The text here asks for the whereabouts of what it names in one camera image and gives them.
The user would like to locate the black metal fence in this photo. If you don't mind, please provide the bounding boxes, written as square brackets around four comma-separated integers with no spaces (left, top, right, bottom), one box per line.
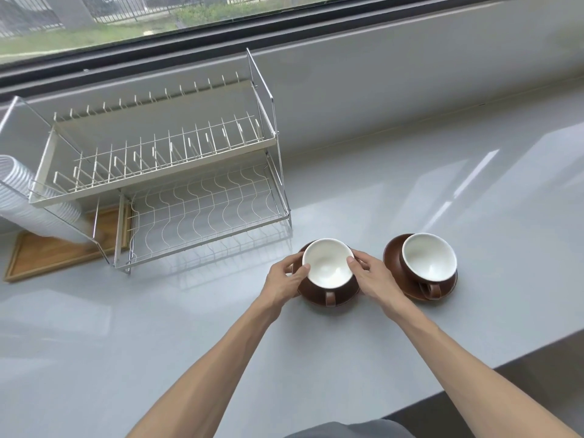
[0,0,256,39]

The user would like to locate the brown cup with white inside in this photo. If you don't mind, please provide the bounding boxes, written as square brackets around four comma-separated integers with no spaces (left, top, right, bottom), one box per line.
[401,233,458,300]
[302,238,356,309]

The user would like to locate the two-tier metal dish rack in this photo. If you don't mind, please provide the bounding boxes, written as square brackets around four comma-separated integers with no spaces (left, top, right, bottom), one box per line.
[0,48,293,275]

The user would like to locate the person's left hand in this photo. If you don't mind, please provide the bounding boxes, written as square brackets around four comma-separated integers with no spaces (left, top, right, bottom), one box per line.
[263,254,311,313]

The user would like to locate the person's right forearm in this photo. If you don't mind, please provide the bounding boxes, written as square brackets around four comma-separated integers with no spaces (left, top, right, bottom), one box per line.
[382,298,576,438]

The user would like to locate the stack of white plastic cups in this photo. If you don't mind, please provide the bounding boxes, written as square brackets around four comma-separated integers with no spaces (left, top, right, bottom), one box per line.
[0,155,92,244]

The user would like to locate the person's left forearm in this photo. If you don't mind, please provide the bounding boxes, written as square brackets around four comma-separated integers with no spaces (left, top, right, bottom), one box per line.
[120,297,293,438]

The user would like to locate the black window frame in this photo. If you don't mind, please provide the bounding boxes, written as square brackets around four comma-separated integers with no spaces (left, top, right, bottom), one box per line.
[0,0,584,97]

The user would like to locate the wooden tray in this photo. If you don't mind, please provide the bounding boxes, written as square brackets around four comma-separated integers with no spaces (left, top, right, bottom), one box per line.
[4,204,133,283]

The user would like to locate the person's grey clothing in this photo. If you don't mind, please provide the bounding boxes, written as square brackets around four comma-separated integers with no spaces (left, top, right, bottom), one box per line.
[284,419,417,438]

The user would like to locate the person's right hand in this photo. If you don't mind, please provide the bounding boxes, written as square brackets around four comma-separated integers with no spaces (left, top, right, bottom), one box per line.
[346,251,406,315]

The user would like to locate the brown saucer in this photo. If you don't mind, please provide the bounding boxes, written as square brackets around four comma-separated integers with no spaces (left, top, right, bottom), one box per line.
[291,243,362,309]
[383,233,458,302]

